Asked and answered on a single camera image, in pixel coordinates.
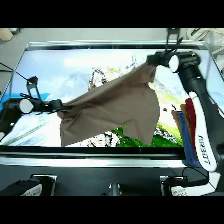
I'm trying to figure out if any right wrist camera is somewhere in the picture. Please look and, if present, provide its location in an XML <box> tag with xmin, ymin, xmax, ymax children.
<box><xmin>163</xmin><ymin>28</ymin><xmax>185</xmax><ymax>55</ymax></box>

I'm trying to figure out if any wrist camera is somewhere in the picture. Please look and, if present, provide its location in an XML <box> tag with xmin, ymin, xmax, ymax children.
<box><xmin>25</xmin><ymin>75</ymin><xmax>43</xmax><ymax>102</ymax></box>
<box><xmin>163</xmin><ymin>28</ymin><xmax>185</xmax><ymax>55</ymax></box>

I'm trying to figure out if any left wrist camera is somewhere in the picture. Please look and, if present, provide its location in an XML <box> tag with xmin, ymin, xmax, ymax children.
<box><xmin>25</xmin><ymin>75</ymin><xmax>43</xmax><ymax>102</ymax></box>

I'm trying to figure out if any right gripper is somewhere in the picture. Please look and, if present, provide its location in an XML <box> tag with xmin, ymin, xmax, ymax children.
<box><xmin>146</xmin><ymin>51</ymin><xmax>171</xmax><ymax>68</ymax></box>

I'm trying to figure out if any brown garment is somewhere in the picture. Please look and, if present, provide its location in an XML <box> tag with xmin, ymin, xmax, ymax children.
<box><xmin>171</xmin><ymin>103</ymin><xmax>192</xmax><ymax>138</ymax></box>

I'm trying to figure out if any black cable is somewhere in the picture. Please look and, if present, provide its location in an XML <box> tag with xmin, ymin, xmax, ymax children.
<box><xmin>180</xmin><ymin>166</ymin><xmax>210</xmax><ymax>188</ymax></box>
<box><xmin>0</xmin><ymin>61</ymin><xmax>32</xmax><ymax>84</ymax></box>

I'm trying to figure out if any brown T-shirt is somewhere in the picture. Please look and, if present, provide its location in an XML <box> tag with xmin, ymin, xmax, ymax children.
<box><xmin>57</xmin><ymin>61</ymin><xmax>162</xmax><ymax>148</ymax></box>

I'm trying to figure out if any blue garment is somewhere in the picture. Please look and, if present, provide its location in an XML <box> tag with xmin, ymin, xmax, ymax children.
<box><xmin>176</xmin><ymin>111</ymin><xmax>203</xmax><ymax>168</ymax></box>

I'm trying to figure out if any red garment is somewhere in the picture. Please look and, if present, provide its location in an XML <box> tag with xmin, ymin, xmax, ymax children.
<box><xmin>184</xmin><ymin>97</ymin><xmax>198</xmax><ymax>135</ymax></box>

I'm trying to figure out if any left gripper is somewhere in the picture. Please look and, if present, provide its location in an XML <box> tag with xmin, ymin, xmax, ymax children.
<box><xmin>41</xmin><ymin>98</ymin><xmax>65</xmax><ymax>115</ymax></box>

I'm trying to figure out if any silver frame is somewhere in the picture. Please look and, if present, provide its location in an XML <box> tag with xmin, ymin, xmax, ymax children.
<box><xmin>0</xmin><ymin>151</ymin><xmax>224</xmax><ymax>197</ymax></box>

